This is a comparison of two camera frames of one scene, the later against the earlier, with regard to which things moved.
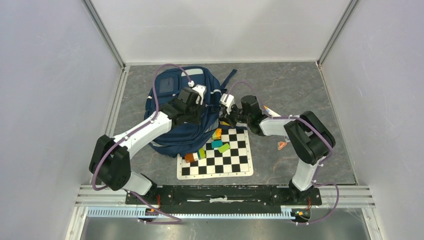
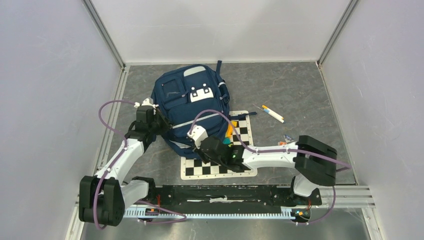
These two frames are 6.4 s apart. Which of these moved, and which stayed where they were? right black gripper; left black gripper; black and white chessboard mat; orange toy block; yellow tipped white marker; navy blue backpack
Moved: left black gripper; right black gripper; navy blue backpack; orange toy block
Stayed: black and white chessboard mat; yellow tipped white marker
